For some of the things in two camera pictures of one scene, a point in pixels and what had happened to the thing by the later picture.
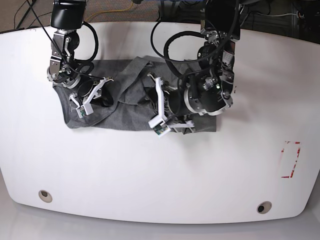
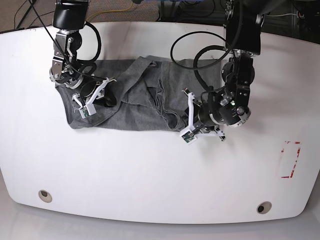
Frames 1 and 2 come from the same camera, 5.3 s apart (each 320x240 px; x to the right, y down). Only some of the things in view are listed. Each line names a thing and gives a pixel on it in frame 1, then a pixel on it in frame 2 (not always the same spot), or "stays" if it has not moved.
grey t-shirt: (141, 89) stays
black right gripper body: (177, 102) → (204, 116)
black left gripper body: (84, 87) stays
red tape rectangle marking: (298, 155) stays
